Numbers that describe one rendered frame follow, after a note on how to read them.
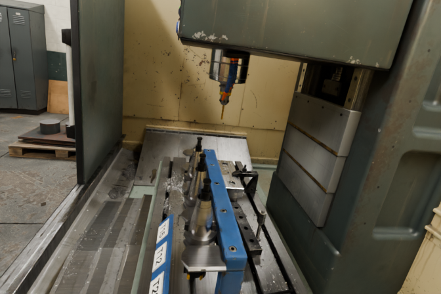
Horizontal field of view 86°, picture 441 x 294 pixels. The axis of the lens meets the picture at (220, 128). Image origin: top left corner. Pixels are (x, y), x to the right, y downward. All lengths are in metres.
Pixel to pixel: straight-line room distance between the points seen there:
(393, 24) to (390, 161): 0.44
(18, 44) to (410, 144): 5.52
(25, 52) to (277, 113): 4.59
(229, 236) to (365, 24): 0.68
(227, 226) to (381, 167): 0.65
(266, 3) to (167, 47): 1.38
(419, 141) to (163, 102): 1.67
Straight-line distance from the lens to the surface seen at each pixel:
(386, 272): 1.35
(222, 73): 0.94
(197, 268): 0.44
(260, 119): 2.19
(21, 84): 5.68
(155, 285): 0.78
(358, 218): 1.07
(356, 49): 0.84
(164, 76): 2.02
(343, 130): 1.00
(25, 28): 5.53
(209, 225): 0.47
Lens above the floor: 1.54
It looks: 17 degrees down
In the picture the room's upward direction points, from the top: 8 degrees clockwise
